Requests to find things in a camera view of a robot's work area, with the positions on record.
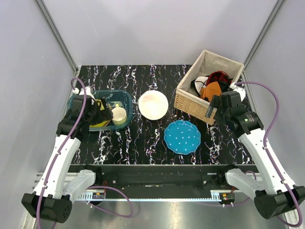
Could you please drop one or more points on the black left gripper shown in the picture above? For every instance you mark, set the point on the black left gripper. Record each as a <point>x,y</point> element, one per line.
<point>104,115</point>

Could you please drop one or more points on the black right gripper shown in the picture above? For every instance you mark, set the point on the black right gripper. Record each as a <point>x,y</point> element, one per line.
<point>215,102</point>

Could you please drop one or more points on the white mesh laundry bag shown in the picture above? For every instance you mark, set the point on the white mesh laundry bag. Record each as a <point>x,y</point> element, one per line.
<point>153,105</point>

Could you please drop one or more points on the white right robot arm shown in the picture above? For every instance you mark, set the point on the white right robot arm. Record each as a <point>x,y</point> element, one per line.
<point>277,193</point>

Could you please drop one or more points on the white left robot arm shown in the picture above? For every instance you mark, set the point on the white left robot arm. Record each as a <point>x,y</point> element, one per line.
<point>52,199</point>

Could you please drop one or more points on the yellow green bowl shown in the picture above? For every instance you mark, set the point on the yellow green bowl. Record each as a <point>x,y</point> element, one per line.
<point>103,112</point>

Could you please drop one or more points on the cream mug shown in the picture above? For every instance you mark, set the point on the cream mug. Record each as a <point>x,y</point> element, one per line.
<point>119,116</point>

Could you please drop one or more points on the teal plastic tub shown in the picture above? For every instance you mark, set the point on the teal plastic tub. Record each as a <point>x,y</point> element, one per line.
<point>115,99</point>

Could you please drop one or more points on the orange cloth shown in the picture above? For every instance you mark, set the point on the orange cloth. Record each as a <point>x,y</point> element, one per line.
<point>211,90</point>

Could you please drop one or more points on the wicker basket with liner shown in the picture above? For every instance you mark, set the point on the wicker basket with liner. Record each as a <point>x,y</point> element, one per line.
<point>208,62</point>

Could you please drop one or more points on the white garment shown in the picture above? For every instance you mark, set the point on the white garment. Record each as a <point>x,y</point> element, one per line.
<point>199,83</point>

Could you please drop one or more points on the red black garment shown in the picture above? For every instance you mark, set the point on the red black garment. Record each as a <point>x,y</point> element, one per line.
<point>222,78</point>

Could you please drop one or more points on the blue polka dot plate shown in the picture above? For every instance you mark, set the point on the blue polka dot plate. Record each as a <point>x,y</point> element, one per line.
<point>182,137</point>

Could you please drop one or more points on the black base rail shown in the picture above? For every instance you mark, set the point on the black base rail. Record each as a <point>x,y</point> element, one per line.
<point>162,182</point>

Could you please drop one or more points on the left aluminium frame post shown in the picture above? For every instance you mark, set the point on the left aluminium frame post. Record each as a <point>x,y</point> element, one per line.
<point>53,28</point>

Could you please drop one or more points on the aluminium frame post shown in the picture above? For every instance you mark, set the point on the aluminium frame post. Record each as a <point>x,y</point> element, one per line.
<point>53,28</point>
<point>268,23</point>

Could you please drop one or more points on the right aluminium frame post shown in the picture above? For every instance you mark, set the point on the right aluminium frame post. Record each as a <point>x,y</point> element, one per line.
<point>268,23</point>

